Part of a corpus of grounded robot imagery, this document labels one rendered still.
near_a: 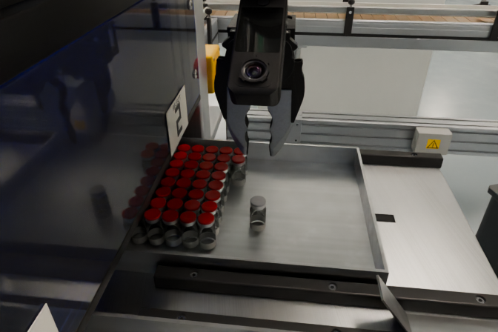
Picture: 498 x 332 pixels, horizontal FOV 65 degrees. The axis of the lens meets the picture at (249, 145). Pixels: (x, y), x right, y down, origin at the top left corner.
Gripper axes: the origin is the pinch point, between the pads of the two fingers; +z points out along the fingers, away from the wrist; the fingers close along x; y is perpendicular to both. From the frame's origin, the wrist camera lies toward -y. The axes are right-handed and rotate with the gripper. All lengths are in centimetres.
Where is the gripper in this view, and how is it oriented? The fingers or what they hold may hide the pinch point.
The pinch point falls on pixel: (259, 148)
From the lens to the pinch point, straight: 46.5
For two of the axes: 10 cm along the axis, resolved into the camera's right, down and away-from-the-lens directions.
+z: 0.0, 8.5, 5.2
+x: -9.9, -0.5, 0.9
